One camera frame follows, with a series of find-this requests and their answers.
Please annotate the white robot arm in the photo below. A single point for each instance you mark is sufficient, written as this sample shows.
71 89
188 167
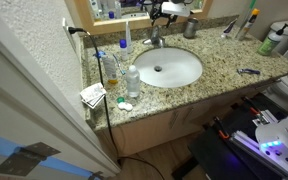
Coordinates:
271 144

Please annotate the purple toothpaste tube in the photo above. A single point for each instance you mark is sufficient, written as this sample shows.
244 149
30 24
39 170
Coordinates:
228 29

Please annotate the grey metal cup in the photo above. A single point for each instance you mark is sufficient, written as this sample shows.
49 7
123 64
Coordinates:
191 28

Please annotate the wooden vanity cabinet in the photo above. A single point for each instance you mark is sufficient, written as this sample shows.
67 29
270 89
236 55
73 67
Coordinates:
153 130

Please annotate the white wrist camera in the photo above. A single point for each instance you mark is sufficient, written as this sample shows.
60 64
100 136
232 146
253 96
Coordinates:
175 7

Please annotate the green soap pump bottle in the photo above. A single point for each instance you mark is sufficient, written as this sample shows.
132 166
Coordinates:
271 41

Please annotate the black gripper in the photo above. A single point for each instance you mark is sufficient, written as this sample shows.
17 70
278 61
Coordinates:
156 13

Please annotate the white contact lens case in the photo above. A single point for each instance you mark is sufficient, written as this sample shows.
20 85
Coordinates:
123 105

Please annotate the small blue cap bottle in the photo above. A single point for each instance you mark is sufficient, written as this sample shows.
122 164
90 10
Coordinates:
123 49

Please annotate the wood framed mirror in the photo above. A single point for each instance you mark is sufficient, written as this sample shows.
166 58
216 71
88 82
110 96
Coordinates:
82 14

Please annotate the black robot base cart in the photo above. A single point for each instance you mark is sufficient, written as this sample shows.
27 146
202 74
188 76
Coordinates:
221 158

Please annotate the metal door hinge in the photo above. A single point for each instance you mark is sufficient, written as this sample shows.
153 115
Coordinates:
25 159

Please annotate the folded paper leaflets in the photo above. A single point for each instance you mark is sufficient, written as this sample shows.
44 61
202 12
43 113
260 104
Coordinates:
93 94

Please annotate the white oval sink basin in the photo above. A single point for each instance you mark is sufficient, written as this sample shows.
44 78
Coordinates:
168 67

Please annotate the white door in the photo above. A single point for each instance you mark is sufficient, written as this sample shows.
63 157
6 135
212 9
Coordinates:
40 84

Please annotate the orange cap sunscreen spray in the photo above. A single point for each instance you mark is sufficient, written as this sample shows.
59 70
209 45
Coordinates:
247 25

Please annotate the blue toothbrush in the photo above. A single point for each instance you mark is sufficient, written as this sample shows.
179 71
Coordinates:
122 71

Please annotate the clear plastic bottle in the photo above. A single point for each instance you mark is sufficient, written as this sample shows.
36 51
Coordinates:
133 81

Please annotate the wall power outlet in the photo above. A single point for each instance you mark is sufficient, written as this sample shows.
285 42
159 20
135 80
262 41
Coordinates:
68 34

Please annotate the chrome faucet tap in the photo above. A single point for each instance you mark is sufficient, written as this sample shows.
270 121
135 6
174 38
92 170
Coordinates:
156 40

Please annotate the yellow bottom lotion tube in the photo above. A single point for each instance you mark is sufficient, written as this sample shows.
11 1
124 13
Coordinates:
110 69

